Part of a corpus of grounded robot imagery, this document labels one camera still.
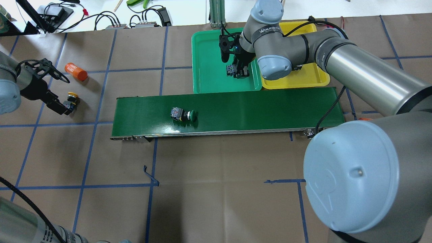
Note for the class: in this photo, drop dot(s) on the green conveyor belt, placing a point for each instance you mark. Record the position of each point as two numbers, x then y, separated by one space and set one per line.
145 118

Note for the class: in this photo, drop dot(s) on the green reach grabber tool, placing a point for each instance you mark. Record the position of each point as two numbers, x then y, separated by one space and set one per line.
145 3

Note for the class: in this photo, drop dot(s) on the yellow plastic tray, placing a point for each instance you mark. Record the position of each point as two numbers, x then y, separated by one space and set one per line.
310 75

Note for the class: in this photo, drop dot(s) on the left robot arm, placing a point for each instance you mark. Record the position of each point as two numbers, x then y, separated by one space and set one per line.
75 174

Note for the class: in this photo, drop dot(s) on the green plastic tray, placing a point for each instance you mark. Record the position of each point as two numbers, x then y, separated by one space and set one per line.
209 72

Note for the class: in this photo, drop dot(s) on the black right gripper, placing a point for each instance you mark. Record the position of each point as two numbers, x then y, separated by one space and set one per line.
243 57

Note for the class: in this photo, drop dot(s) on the green push button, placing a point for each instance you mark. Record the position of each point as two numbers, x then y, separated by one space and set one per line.
231 70
183 115

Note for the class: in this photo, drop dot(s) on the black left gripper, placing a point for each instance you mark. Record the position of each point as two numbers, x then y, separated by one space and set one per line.
34 90

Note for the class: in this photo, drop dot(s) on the black power adapter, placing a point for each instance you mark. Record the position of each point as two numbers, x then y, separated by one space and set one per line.
165 18

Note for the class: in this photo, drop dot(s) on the relay module with wires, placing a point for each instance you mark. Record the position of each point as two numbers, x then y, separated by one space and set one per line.
133 26

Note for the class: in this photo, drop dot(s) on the yellow push button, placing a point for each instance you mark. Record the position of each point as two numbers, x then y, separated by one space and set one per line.
297 68
72 101

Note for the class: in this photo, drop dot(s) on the aluminium frame post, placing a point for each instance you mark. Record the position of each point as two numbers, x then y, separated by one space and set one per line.
217 14

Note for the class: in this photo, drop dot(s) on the orange cylinder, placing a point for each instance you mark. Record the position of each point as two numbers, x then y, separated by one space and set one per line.
77 72

